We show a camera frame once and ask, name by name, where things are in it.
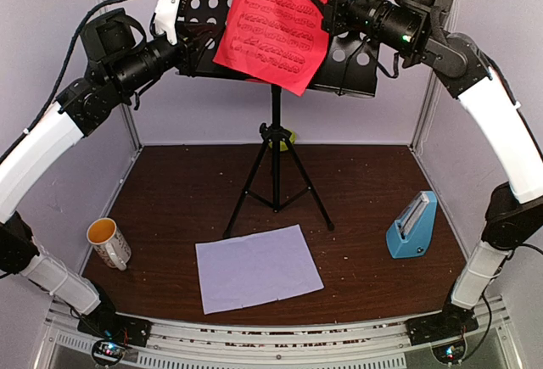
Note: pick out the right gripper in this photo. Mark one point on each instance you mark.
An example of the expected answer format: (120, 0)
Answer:
(333, 19)

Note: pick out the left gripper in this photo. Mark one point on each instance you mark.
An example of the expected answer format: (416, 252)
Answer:
(191, 45)

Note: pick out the red sheet music paper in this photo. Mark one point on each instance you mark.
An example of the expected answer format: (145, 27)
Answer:
(280, 42)

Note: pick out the lavender paper sheet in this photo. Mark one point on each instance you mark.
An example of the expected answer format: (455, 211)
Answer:
(256, 269)

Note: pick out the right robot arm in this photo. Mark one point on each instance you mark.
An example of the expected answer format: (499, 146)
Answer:
(414, 29)

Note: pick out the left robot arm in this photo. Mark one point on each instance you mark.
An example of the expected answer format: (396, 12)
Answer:
(119, 70)

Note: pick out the patterned white mug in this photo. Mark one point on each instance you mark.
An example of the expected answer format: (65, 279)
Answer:
(107, 240)

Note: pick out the blue metronome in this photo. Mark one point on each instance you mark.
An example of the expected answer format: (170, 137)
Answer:
(411, 233)

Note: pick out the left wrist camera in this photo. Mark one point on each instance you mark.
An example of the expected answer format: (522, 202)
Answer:
(169, 10)

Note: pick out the left aluminium frame post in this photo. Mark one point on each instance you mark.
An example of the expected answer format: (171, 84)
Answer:
(131, 127)

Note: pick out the aluminium frame post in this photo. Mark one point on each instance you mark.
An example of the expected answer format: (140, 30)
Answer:
(431, 96)
(131, 127)

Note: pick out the right aluminium frame post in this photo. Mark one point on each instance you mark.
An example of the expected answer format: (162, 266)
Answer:
(431, 96)

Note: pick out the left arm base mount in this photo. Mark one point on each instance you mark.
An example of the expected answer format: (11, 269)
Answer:
(113, 346)

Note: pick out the front aluminium rail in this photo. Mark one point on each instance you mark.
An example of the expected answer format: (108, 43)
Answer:
(364, 344)

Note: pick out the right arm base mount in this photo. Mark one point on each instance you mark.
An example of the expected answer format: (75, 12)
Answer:
(445, 331)

